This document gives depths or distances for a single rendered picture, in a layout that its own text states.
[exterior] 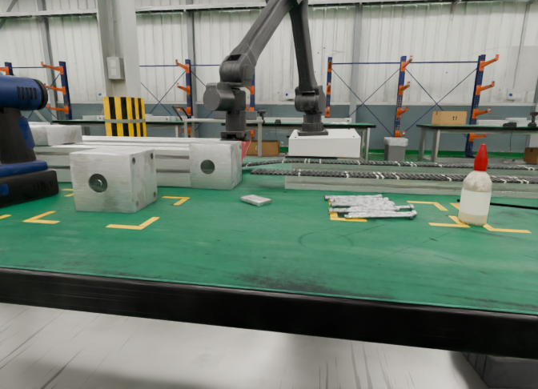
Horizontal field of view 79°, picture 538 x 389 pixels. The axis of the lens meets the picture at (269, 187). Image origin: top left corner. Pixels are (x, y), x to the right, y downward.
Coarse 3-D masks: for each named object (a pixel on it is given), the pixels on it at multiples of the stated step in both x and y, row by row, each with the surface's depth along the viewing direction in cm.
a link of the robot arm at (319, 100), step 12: (300, 12) 109; (300, 24) 111; (300, 36) 113; (300, 48) 116; (300, 60) 118; (312, 60) 121; (300, 72) 120; (312, 72) 122; (300, 84) 123; (312, 84) 122; (300, 96) 126; (324, 96) 127; (324, 108) 128
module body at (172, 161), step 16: (80, 144) 79; (96, 144) 79; (112, 144) 78; (128, 144) 78; (144, 144) 77; (160, 144) 77; (176, 144) 78; (48, 160) 73; (64, 160) 73; (160, 160) 70; (176, 160) 69; (64, 176) 74; (160, 176) 71; (176, 176) 70
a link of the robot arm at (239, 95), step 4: (232, 88) 87; (236, 88) 88; (232, 92) 84; (236, 92) 86; (240, 92) 86; (244, 92) 87; (236, 96) 86; (240, 96) 86; (244, 96) 87; (236, 100) 86; (240, 100) 86; (244, 100) 88; (236, 104) 86; (240, 104) 87; (244, 104) 88; (232, 108) 87; (236, 108) 87; (240, 108) 87; (244, 108) 88; (236, 112) 88
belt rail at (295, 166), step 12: (300, 168) 89; (312, 168) 88; (324, 168) 88; (336, 168) 88; (348, 168) 87; (360, 168) 86; (372, 168) 86; (384, 168) 85; (396, 168) 85; (408, 168) 84; (420, 168) 84; (432, 168) 84; (444, 168) 83; (456, 168) 83; (468, 168) 82
